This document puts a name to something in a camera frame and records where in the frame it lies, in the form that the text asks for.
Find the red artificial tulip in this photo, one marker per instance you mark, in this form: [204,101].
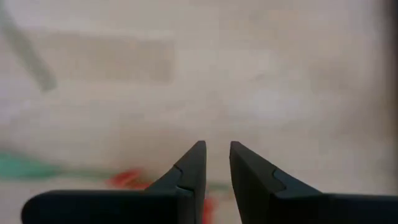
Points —
[28,51]

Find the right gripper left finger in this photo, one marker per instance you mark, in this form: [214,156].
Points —
[124,208]

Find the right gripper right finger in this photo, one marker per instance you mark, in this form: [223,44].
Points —
[280,207]

